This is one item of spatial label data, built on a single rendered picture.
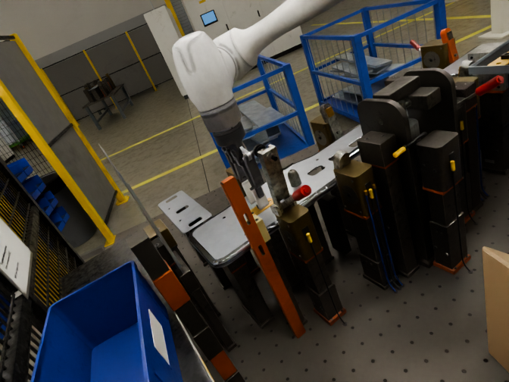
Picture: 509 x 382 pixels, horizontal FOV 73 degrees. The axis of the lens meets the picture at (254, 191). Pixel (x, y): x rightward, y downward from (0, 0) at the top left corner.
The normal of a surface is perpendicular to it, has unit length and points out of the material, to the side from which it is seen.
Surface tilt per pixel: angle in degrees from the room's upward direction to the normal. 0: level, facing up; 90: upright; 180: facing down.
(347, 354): 0
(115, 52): 90
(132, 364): 0
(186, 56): 77
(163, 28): 90
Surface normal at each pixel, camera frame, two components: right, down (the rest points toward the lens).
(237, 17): 0.22, 0.41
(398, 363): -0.36, -0.81
